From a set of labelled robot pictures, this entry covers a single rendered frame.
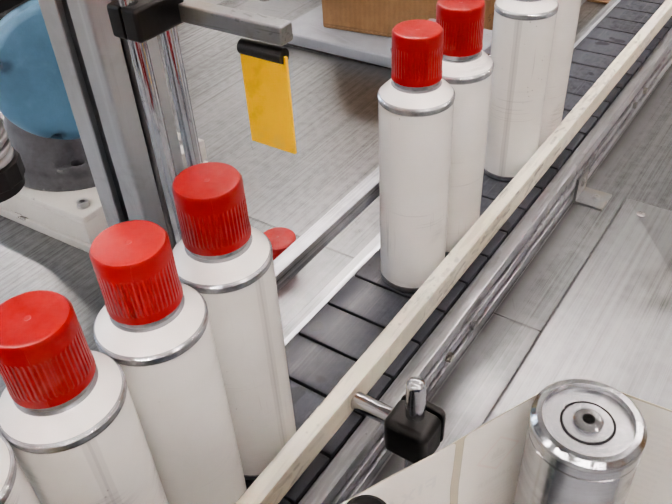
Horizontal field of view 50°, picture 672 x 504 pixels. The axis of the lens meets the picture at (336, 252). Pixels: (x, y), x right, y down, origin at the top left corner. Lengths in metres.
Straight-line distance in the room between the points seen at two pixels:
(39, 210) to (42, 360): 0.50
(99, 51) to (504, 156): 0.39
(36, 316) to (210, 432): 0.12
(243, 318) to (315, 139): 0.53
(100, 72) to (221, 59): 0.65
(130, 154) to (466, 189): 0.25
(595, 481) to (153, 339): 0.18
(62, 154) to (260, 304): 0.43
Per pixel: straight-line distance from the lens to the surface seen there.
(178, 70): 0.42
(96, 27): 0.44
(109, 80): 0.46
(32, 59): 0.57
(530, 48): 0.64
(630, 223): 0.68
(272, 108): 0.39
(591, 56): 0.97
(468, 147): 0.55
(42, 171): 0.77
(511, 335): 0.62
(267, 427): 0.43
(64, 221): 0.75
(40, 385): 0.30
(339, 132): 0.88
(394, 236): 0.54
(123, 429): 0.32
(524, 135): 0.68
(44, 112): 0.59
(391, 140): 0.50
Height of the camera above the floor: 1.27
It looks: 39 degrees down
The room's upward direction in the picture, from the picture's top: 4 degrees counter-clockwise
